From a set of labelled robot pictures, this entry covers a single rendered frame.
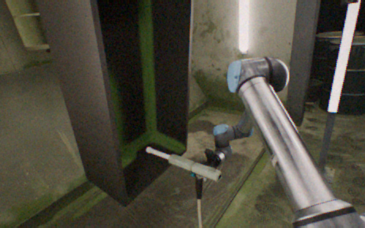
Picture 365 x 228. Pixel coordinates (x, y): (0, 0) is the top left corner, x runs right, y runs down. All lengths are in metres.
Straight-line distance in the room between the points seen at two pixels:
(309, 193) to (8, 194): 1.90
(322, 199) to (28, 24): 2.02
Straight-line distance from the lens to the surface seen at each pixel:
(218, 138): 1.33
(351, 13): 1.79
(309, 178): 0.66
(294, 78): 2.79
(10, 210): 2.07
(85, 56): 0.92
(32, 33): 2.07
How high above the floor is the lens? 1.37
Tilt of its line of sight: 25 degrees down
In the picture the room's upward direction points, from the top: 7 degrees counter-clockwise
